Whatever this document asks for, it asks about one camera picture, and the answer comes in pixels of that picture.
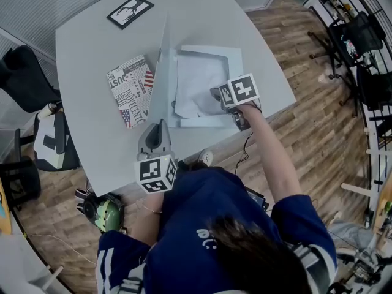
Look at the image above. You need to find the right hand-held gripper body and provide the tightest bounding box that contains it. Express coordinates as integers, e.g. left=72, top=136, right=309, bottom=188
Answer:
left=218, top=73, right=261, bottom=132

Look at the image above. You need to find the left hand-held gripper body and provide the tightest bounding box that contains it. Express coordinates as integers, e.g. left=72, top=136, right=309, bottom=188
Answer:
left=134, top=146, right=179, bottom=195

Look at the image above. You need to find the white sheet of paper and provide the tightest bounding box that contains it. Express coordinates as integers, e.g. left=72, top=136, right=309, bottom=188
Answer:
left=173, top=53, right=230, bottom=119

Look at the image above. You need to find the white box with lid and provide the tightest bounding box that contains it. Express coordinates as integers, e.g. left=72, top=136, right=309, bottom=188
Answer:
left=146, top=10, right=244, bottom=130

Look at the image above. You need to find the person's left forearm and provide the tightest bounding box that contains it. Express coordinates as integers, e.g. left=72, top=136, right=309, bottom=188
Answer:
left=129, top=190, right=165, bottom=246

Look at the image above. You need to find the person's right forearm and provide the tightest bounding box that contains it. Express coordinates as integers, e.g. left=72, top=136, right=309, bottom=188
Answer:
left=239, top=104, right=303, bottom=205

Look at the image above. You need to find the person's white shoe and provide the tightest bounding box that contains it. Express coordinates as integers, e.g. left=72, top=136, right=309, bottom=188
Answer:
left=197, top=150, right=214, bottom=167

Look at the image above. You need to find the newspaper print box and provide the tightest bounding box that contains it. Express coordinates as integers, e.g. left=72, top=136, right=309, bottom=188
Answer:
left=105, top=54, right=155, bottom=130

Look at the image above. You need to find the green and black helmet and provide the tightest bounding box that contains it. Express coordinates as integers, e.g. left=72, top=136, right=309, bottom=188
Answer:
left=81, top=192, right=125, bottom=234

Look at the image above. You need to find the person's blue shirt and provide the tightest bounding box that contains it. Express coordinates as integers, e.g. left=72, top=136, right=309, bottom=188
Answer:
left=96, top=165, right=338, bottom=294

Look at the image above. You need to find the black stool chair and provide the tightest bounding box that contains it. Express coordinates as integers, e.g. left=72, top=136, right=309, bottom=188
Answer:
left=13, top=108, right=81, bottom=173

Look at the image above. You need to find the white bag with black mark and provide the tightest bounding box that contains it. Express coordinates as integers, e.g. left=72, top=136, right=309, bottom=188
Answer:
left=32, top=113, right=67, bottom=169

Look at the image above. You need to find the metal thermos bottle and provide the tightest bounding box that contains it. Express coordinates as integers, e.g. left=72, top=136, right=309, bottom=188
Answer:
left=37, top=102, right=59, bottom=119

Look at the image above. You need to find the black tablet device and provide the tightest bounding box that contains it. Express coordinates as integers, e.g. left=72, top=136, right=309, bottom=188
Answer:
left=244, top=187, right=270, bottom=213

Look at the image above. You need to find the black mesh office chair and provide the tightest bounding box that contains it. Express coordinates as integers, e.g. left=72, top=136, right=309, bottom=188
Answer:
left=307, top=10, right=387, bottom=80

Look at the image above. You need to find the black chair with castors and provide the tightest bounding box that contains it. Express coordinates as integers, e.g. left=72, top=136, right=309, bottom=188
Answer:
left=337, top=65, right=392, bottom=116

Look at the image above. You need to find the black padded chair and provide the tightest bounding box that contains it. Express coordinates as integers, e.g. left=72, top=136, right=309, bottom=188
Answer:
left=0, top=45, right=62, bottom=114

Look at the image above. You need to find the grey cloth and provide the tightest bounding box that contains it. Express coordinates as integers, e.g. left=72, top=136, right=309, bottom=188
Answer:
left=328, top=220, right=374, bottom=251

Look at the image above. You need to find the thin bracelet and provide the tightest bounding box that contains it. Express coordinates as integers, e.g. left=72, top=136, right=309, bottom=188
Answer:
left=141, top=205, right=164, bottom=216

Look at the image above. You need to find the black cable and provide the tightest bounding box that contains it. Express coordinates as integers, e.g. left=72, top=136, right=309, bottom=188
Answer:
left=233, top=131, right=255, bottom=177

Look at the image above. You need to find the thin white floor cable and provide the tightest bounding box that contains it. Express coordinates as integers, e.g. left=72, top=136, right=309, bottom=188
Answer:
left=23, top=232, right=99, bottom=266

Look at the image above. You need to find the black picture frame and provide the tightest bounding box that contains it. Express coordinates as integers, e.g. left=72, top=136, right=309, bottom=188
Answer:
left=106, top=0, right=155, bottom=31

